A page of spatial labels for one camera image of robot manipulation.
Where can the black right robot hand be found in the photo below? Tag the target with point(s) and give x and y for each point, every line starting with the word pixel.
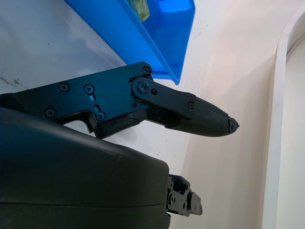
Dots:
pixel 71 167

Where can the blue plastic tray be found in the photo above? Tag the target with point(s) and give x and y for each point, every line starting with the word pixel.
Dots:
pixel 166 35

